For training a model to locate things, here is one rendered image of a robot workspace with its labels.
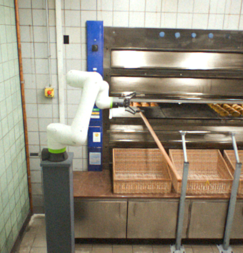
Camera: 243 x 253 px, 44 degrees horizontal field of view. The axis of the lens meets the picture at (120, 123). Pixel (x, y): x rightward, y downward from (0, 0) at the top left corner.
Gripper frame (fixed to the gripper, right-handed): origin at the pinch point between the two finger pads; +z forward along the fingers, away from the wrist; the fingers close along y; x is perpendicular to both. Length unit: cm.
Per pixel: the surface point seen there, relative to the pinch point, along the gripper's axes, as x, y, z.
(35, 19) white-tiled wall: -56, -67, -100
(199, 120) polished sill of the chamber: -54, 31, 68
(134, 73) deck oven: -56, -18, -3
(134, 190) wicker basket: -6, 87, -3
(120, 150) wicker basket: -51, 65, -16
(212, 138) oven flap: -53, 50, 84
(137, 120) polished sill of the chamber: -55, 32, 2
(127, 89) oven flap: -54, -1, -10
